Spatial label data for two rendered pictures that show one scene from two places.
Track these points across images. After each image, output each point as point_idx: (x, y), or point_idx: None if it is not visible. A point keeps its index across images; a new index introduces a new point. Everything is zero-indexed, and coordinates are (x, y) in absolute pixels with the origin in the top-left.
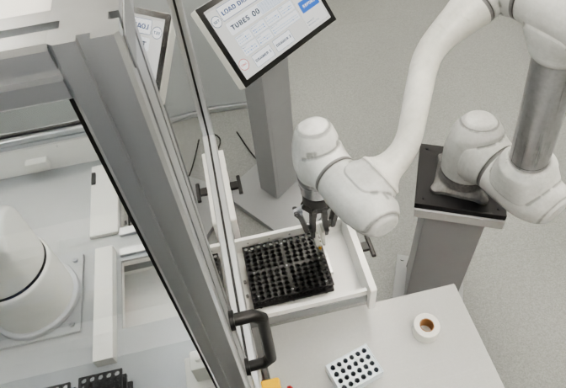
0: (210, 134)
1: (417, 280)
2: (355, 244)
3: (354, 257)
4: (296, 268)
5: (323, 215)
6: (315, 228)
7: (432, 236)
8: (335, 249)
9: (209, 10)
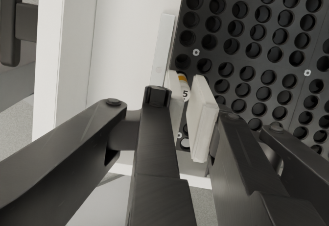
0: None
1: (23, 56)
2: (54, 30)
3: (83, 18)
4: (287, 46)
5: (187, 188)
6: (226, 127)
7: None
8: (122, 82)
9: None
